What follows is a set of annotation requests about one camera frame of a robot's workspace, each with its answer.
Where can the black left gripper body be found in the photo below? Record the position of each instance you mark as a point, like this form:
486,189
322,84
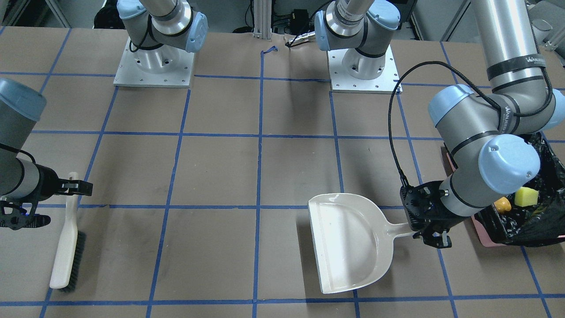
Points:
434,230

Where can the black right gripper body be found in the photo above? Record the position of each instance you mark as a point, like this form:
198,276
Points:
45,182

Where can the beige hand brush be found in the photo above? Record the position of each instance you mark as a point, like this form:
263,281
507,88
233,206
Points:
69,253

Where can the beige plastic dustpan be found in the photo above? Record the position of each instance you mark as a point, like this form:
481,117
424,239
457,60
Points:
352,239

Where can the yellow potato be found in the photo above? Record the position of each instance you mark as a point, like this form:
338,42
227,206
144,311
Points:
502,206

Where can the yellow sponge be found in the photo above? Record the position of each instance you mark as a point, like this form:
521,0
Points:
526,197

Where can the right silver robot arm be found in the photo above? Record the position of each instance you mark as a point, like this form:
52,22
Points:
20,109

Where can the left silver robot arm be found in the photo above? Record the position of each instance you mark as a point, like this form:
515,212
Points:
483,132

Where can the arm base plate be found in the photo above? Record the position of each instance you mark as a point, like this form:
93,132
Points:
350,72
164,67

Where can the aluminium frame post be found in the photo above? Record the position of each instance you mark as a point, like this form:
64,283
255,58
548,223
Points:
262,11

